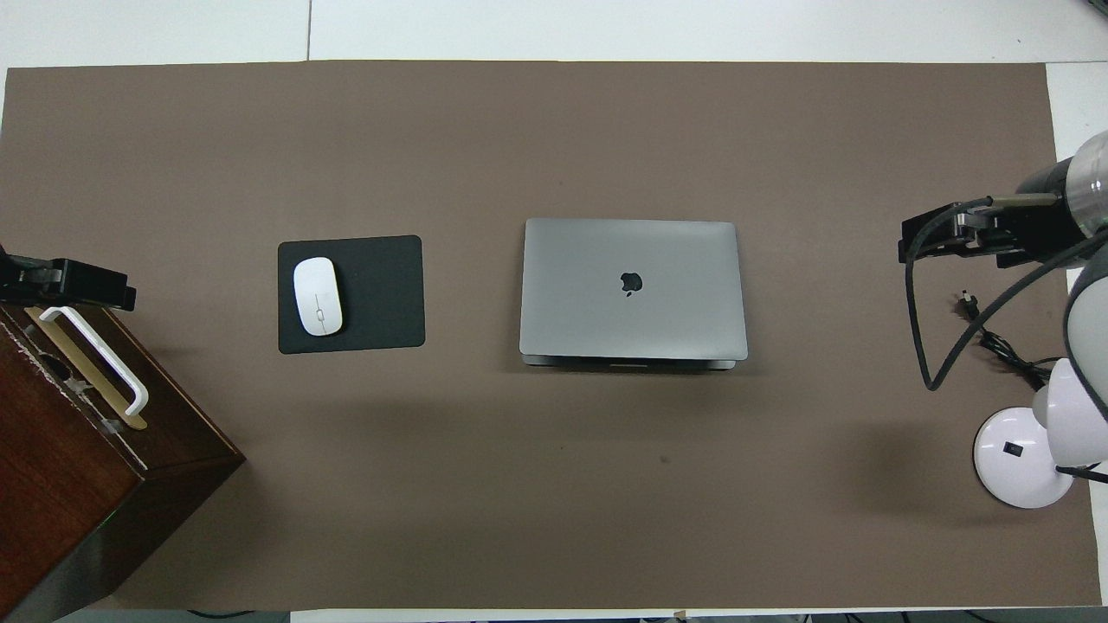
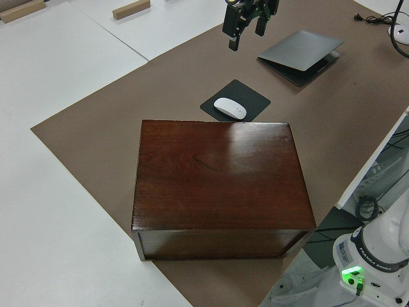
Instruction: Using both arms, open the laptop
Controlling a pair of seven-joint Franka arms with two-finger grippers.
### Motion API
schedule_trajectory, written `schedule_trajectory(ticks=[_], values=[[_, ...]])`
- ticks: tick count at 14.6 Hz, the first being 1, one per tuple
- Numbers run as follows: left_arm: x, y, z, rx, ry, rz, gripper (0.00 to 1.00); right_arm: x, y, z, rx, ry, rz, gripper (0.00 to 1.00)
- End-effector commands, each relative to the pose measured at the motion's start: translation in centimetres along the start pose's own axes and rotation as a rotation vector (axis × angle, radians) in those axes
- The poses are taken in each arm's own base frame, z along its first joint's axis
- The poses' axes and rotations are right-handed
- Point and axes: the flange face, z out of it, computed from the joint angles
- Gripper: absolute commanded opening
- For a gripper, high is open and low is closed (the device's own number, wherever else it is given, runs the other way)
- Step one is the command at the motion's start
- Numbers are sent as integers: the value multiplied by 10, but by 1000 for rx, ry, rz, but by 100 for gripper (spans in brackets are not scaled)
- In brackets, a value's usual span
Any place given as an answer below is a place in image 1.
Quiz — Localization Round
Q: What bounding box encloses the dark wooden box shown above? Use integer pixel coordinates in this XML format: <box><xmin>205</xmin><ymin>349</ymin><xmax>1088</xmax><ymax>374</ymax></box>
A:
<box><xmin>0</xmin><ymin>299</ymin><xmax>246</xmax><ymax>622</ymax></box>

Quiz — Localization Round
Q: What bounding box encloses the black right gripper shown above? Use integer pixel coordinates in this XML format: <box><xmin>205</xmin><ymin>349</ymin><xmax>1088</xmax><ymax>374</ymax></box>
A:
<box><xmin>899</xmin><ymin>201</ymin><xmax>1087</xmax><ymax>267</ymax></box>

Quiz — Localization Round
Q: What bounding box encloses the brass handle plate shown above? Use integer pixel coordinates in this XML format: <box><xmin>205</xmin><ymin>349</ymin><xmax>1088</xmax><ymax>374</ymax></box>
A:
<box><xmin>24</xmin><ymin>305</ymin><xmax>148</xmax><ymax>431</ymax></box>

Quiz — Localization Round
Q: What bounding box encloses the white computer mouse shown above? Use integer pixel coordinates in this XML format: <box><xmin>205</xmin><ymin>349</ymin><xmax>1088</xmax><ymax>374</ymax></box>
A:
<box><xmin>293</xmin><ymin>257</ymin><xmax>345</xmax><ymax>337</ymax></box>

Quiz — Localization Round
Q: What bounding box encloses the black mouse pad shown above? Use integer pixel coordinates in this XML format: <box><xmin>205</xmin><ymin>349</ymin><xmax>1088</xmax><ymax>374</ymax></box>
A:
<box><xmin>277</xmin><ymin>234</ymin><xmax>426</xmax><ymax>355</ymax></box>

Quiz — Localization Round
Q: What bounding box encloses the black lamp power cable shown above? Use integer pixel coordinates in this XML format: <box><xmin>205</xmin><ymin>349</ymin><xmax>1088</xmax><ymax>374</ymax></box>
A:
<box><xmin>957</xmin><ymin>292</ymin><xmax>1108</xmax><ymax>485</ymax></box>

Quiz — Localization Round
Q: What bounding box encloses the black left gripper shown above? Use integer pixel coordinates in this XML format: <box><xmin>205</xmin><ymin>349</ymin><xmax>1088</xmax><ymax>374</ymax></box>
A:
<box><xmin>0</xmin><ymin>247</ymin><xmax>137</xmax><ymax>311</ymax></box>

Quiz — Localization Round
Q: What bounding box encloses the grey Apple laptop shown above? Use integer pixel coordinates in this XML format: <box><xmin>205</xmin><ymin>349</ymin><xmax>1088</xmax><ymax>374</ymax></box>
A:
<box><xmin>519</xmin><ymin>217</ymin><xmax>750</xmax><ymax>371</ymax></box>

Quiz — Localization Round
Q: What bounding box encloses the brown table mat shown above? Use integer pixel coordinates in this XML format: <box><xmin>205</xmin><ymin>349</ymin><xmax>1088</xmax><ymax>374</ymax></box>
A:
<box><xmin>0</xmin><ymin>61</ymin><xmax>1079</xmax><ymax>611</ymax></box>

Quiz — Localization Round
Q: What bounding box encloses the white box handle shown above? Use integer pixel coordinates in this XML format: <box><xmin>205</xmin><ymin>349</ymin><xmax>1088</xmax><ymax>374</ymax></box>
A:
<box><xmin>39</xmin><ymin>305</ymin><xmax>150</xmax><ymax>418</ymax></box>

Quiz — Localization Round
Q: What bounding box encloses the white desk lamp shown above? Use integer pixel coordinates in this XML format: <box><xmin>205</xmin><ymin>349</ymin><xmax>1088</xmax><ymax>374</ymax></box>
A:
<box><xmin>973</xmin><ymin>357</ymin><xmax>1108</xmax><ymax>510</ymax></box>

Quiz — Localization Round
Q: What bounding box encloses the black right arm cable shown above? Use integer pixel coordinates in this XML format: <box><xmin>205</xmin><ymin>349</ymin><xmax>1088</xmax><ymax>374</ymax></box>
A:
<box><xmin>905</xmin><ymin>197</ymin><xmax>1108</xmax><ymax>392</ymax></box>

